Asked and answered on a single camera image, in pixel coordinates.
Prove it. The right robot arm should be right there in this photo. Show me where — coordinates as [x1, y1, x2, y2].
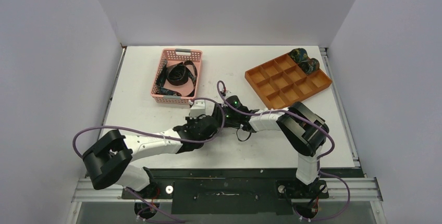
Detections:
[211, 95, 329, 197]

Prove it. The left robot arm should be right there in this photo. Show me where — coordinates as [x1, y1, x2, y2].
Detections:
[81, 115, 224, 198]

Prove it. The dark tie in basket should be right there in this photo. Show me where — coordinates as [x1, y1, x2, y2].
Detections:
[155, 60, 198, 97]

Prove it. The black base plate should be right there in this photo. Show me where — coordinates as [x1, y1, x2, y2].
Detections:
[138, 168, 329, 215]

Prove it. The orange divided tray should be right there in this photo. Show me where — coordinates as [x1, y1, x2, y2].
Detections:
[244, 51, 332, 109]

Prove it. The rolled blue green tie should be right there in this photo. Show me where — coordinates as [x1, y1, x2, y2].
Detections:
[288, 48, 309, 64]

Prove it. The pink plastic basket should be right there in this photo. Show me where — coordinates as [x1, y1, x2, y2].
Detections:
[151, 48, 203, 105]

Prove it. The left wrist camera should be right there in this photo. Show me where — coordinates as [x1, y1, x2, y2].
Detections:
[189, 99, 206, 119]

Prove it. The rolled dark floral tie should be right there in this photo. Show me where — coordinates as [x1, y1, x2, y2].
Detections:
[299, 58, 320, 76]

